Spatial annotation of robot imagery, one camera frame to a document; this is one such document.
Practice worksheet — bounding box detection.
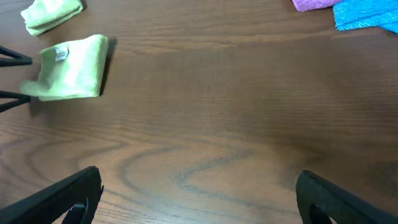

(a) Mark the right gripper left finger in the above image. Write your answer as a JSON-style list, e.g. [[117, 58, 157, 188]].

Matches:
[[1, 166, 103, 224]]

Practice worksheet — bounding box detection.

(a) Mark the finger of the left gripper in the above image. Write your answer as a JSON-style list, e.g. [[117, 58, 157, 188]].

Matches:
[[0, 90, 32, 113], [0, 46, 32, 67]]

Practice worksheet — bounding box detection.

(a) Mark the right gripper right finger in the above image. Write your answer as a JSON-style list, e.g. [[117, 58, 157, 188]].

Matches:
[[295, 170, 397, 224]]

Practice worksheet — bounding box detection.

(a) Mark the green microfiber cloth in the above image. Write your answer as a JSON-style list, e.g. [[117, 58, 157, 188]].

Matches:
[[20, 34, 109, 101]]

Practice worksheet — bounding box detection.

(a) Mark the folded green cloth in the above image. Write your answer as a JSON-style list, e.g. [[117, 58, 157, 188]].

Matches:
[[21, 0, 84, 36]]

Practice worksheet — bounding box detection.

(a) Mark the blue cloth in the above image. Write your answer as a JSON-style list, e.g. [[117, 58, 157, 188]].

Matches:
[[333, 0, 397, 34]]

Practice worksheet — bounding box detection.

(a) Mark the purple cloth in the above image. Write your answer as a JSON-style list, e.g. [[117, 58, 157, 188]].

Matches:
[[292, 0, 342, 12]]

